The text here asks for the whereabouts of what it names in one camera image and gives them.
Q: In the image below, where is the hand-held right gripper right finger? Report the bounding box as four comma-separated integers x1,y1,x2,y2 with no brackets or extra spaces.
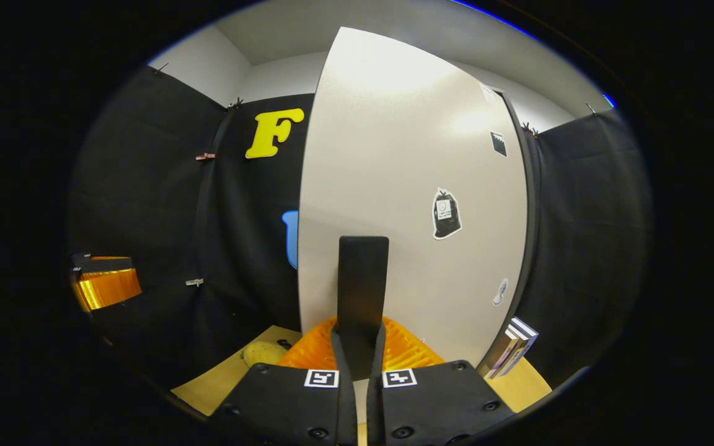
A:
366,316,516,446

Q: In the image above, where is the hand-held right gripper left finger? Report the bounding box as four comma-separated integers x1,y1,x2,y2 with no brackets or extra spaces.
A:
210,316,359,446

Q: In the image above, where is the black door handle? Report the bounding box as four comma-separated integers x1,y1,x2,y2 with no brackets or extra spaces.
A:
337,235,390,382

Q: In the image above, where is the light grey cabinet door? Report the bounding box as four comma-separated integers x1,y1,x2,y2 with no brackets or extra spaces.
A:
297,26,529,367

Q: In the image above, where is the black backdrop cloth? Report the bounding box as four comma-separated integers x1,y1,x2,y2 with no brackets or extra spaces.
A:
66,65,654,397

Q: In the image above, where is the yellow round lump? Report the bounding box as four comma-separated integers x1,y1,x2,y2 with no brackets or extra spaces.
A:
241,340,289,367

